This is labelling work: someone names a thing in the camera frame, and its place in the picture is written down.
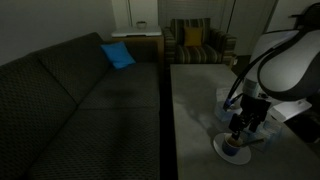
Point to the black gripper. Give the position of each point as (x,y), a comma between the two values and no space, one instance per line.
(250,106)

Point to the dark spoon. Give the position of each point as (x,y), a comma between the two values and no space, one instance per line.
(252,142)

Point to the blue coffee cup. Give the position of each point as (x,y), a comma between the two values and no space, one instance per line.
(230,146)

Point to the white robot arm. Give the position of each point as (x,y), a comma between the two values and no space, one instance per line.
(285,66)

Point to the open blue tissue box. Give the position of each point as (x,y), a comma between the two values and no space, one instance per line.
(226,115)

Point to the white saucer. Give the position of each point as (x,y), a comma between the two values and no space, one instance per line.
(243,156)

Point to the grey coffee table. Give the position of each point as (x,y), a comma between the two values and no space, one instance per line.
(194,96)

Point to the striped armchair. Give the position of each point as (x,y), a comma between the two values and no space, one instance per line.
(217,46)

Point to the yellow cushion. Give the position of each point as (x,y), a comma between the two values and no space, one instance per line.
(193,36)

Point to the wooden side table white top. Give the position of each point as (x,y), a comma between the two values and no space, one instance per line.
(149,34)

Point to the blue throw pillow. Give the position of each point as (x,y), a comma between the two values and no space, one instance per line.
(118,54)

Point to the small bowl lamp base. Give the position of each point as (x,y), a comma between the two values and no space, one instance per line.
(141,24)

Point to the dark grey patterned sofa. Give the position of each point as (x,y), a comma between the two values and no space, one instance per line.
(67,113)

